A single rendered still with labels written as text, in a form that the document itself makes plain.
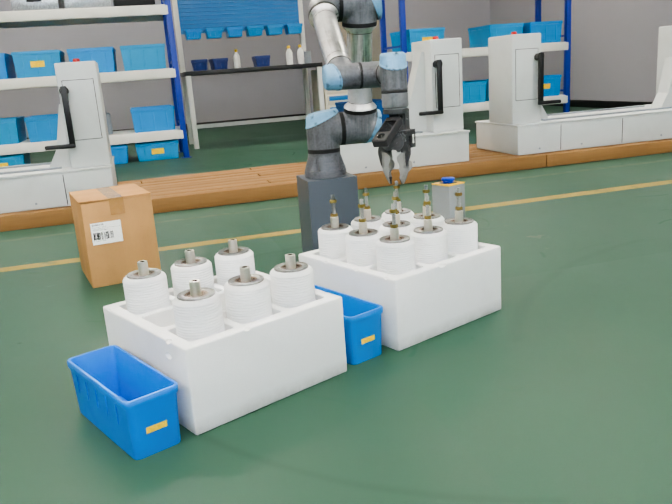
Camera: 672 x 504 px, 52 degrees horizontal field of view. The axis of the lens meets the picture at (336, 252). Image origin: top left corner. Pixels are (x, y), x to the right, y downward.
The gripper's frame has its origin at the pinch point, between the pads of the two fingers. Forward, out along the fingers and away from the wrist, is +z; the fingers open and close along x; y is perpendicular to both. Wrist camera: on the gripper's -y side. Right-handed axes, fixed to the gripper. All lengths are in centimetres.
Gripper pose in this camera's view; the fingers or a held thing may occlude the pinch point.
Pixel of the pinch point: (395, 179)
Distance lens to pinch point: 200.4
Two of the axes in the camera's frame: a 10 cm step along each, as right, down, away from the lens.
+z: 0.7, 9.7, 2.5
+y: 5.3, -2.5, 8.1
